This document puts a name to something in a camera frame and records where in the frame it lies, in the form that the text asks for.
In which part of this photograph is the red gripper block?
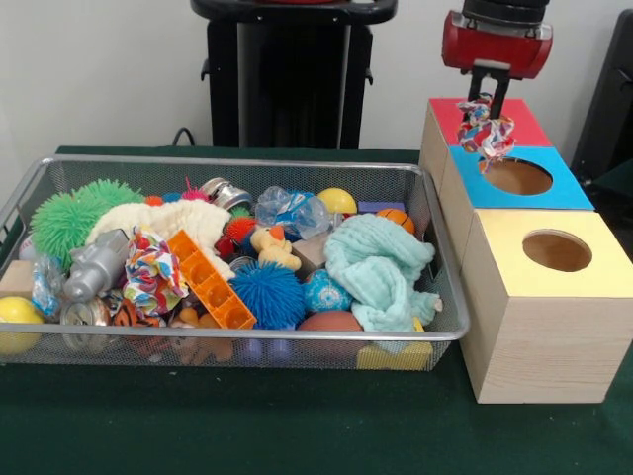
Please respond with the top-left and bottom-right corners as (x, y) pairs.
(441, 12), (554, 120)

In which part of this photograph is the small colourful knotted cloth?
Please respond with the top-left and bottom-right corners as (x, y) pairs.
(455, 97), (516, 174)

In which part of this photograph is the wooden box with three holes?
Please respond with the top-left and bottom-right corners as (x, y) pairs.
(418, 97), (633, 405)

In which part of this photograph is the black chair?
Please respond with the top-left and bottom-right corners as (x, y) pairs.
(571, 8), (633, 199)

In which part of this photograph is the orange mini basketball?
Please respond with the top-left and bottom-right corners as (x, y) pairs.
(375, 207), (415, 235)

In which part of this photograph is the yellow ball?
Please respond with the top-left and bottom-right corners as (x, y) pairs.
(316, 187), (357, 217)
(0, 295), (45, 355)

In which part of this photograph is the mint green cloth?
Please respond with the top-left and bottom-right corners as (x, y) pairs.
(323, 213), (443, 333)

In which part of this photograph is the blue spiky rubber ball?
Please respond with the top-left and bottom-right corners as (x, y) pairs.
(227, 260), (308, 331)

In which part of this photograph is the orange plastic compartment tray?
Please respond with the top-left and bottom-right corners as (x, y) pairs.
(166, 228), (257, 331)

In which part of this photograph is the cream fluffy cloth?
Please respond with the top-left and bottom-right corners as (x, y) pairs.
(86, 197), (233, 278)

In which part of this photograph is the dark green tablecloth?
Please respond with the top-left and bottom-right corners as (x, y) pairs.
(0, 143), (633, 475)

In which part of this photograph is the large colourful patterned cloth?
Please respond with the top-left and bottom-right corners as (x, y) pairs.
(123, 225), (190, 318)

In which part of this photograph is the silver toy robot figure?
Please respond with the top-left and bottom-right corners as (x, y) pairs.
(62, 228), (131, 302)

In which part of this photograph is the green spiky rubber ball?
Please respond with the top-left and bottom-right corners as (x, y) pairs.
(29, 190), (108, 271)

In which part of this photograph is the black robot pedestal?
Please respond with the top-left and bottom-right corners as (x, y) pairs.
(190, 0), (400, 149)

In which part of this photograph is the wire mesh bin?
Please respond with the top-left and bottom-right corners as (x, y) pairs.
(0, 153), (470, 370)

